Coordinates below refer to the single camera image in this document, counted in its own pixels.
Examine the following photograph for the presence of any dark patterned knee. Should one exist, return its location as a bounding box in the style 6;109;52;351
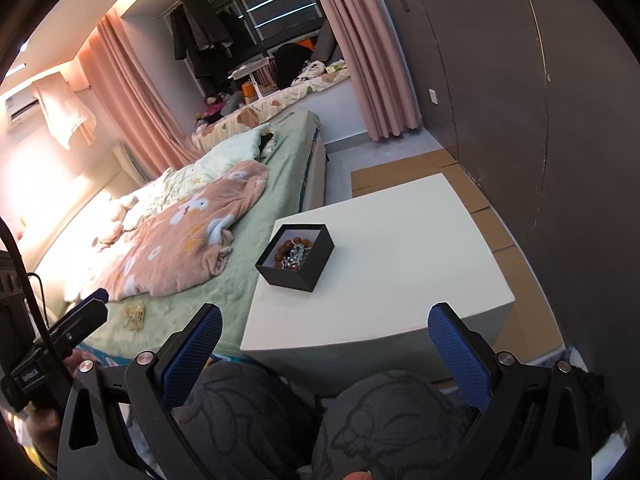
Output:
172;361;321;479
311;370;471;479

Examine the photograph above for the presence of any pink duck blanket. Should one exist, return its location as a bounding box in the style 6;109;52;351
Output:
94;160;269;301

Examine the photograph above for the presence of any flattened cardboard sheet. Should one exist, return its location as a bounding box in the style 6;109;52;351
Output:
352;150;564;362

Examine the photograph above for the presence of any silver chain necklace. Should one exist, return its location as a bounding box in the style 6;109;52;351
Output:
280;242;309;271

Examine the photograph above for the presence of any white wall switch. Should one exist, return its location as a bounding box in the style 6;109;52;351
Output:
428;88;438;105

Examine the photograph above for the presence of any pink curtain left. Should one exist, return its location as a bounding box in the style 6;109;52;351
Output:
77;11;202;178

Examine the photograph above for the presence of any white low table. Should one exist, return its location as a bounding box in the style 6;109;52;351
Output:
241;174;514;396

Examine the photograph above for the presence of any light green pillow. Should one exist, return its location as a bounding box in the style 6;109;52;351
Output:
193;122;270;180

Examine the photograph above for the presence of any black jewelry box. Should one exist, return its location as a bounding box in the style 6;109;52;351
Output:
255;224;334;292

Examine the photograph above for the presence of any left hand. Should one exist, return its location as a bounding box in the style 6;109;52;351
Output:
22;349;87;466

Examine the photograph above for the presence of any dark hanging jacket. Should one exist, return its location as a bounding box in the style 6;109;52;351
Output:
169;0;230;79

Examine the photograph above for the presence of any pink hanging towel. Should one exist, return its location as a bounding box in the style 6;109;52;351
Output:
30;72;96;150

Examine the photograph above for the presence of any brown rudraksha bead bracelet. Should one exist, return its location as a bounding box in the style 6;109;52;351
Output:
273;235;314;269

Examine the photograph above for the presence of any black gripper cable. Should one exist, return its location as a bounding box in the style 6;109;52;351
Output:
0;216;76;391

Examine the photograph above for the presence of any pink curtain right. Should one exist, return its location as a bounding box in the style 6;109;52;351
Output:
320;0;420;141

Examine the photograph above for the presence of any patterned window bench cushion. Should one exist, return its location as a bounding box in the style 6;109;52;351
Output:
191;63;350;152

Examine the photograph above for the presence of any dark patterned right knee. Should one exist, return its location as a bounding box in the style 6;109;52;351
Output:
311;370;471;479

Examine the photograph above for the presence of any dark patterned left knee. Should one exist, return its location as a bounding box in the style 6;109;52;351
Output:
172;361;321;479

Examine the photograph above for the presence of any green bed sheet mattress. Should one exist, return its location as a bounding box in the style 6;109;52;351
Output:
84;110;320;360

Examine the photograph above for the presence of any wall air conditioner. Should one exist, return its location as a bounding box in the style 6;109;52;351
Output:
6;88;39;122

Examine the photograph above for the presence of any pink curtain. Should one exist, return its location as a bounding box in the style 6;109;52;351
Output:
77;11;202;178
320;0;420;141

